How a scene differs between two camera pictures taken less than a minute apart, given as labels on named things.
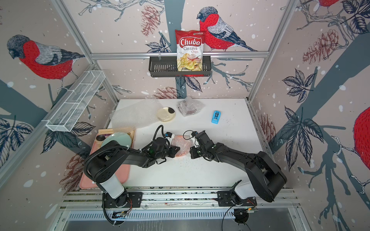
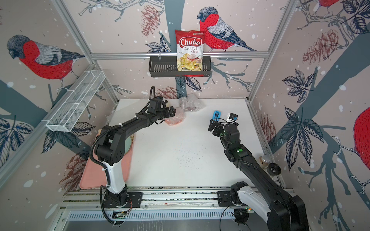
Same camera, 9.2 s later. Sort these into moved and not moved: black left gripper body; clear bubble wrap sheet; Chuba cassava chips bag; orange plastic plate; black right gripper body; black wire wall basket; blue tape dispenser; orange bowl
Moved: orange bowl; black left gripper body; orange plastic plate; black right gripper body; clear bubble wrap sheet
Not moved: blue tape dispenser; Chuba cassava chips bag; black wire wall basket
